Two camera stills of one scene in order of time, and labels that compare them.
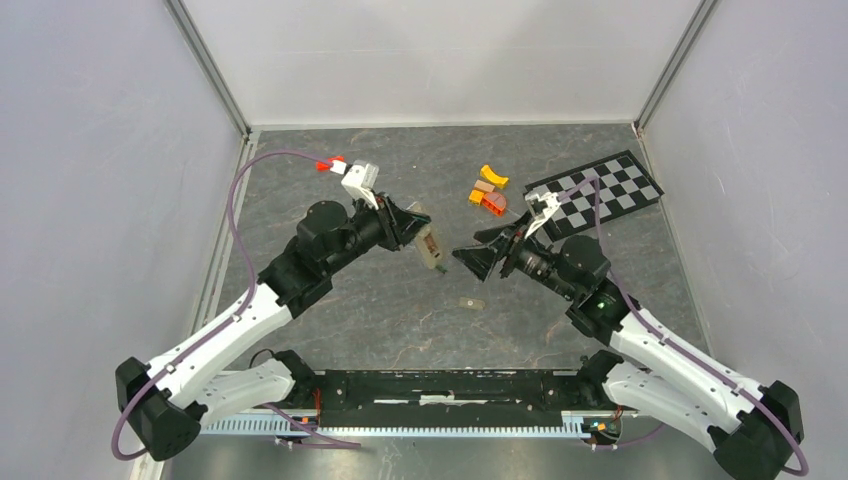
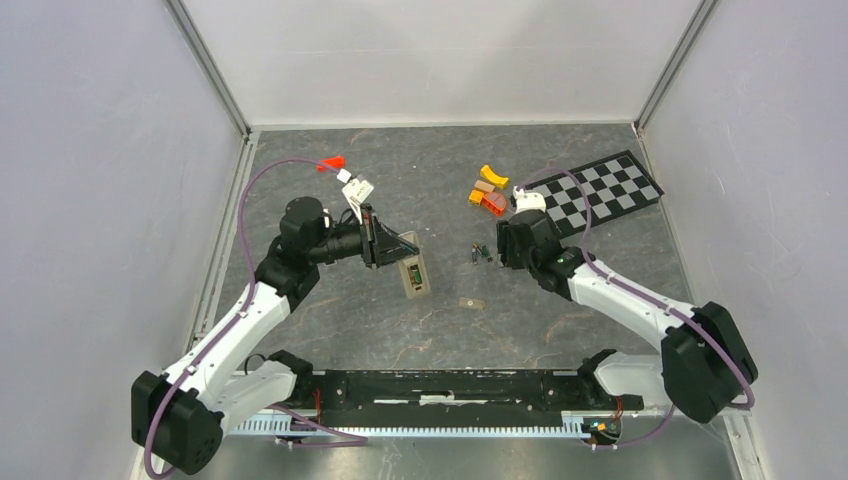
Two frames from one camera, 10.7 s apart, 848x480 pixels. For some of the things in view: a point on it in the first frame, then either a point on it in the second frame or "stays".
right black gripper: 480,259 → 504,245
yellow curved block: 497,180 stays
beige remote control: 427,241 → 413,270
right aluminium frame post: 705,11 stays
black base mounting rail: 447,397 stays
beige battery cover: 471,303 stays
